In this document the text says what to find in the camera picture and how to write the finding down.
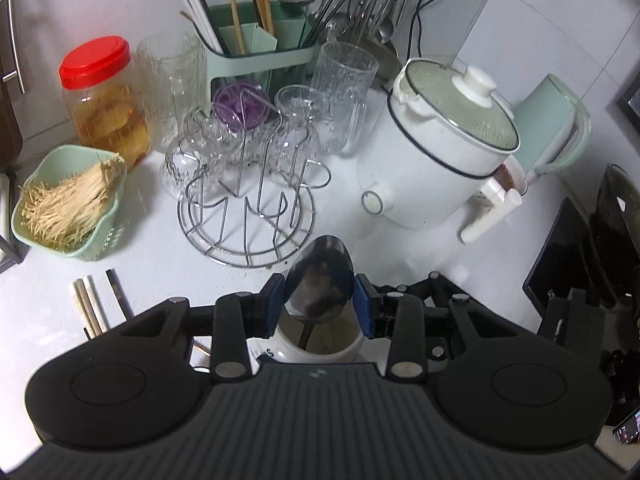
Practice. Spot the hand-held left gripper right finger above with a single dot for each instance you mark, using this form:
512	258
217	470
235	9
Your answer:
364	310

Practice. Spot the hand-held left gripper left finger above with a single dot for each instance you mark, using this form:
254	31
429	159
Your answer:
274	305

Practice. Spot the large steel spoon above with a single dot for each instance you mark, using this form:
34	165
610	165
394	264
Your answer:
320	280

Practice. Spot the black chopstick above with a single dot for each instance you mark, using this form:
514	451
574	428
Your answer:
119	294

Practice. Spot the white chopstick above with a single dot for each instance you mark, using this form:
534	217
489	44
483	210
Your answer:
96	302

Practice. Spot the beige wooden chopstick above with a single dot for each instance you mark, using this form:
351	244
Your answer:
85	307

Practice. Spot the rose gold spoon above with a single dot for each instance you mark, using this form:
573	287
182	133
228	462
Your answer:
202	348

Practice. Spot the black induction cooktop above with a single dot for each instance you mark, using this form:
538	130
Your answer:
560	250

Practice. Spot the smartphone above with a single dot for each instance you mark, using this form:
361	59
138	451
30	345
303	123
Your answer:
630	427

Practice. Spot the white electric cooker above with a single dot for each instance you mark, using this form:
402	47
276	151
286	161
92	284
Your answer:
425	175

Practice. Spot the patterned glass cup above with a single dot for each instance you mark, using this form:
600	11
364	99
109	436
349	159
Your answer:
210	135

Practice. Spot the green colander basket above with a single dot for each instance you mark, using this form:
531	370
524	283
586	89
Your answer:
100	245

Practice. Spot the purple lid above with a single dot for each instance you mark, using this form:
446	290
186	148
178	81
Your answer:
240	105

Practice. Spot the glass cooker lid white knob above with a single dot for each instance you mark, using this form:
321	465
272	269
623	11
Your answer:
440	105

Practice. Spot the pale green kettle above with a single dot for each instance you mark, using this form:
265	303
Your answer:
550	125

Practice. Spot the textured glass mug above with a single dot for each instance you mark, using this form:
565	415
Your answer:
345	85

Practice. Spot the enoki mushroom bundle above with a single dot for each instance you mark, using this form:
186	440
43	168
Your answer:
65	200

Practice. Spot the tall textured glass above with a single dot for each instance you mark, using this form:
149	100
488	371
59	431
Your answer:
170	85

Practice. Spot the red lid plastic jar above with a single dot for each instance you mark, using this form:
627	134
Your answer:
105	110

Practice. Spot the black metal dish rack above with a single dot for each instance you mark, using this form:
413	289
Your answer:
12	260

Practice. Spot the green utensil holder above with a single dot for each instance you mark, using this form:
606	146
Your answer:
295	30

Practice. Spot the bundle of black chopsticks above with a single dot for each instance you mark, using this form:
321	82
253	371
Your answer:
320	20

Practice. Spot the light wooden chopstick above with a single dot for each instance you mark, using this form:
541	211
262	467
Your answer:
235	10

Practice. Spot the bundle of white chopsticks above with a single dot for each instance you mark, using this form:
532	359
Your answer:
197	10

